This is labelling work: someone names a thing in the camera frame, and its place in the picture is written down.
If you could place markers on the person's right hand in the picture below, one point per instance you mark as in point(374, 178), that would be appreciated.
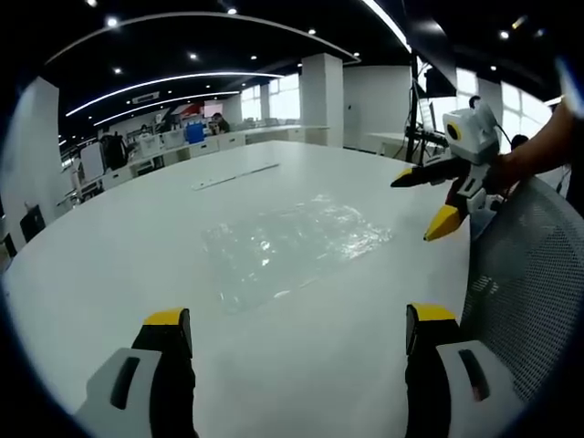
point(504, 171)

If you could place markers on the grey mesh office chair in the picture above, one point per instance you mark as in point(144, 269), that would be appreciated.
point(529, 292)

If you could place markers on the blue storage box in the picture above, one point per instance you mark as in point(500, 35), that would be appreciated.
point(194, 133)

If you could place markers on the white side table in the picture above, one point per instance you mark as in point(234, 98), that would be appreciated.
point(388, 142)

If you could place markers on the black light stand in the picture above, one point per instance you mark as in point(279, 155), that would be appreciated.
point(415, 114)

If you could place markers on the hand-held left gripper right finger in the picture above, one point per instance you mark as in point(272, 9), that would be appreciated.
point(461, 378)

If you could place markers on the white square pillar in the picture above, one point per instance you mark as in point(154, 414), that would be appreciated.
point(322, 98)

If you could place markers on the long white desk row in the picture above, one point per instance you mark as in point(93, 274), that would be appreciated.
point(182, 150)

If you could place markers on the stack of clear food packaging bags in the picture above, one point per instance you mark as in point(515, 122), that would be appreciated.
point(292, 251)

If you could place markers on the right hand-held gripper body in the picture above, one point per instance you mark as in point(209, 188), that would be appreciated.
point(474, 137)

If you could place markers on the white flat strip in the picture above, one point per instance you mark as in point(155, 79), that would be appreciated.
point(235, 175)

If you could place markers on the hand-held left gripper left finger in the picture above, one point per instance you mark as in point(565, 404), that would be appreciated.
point(137, 388)

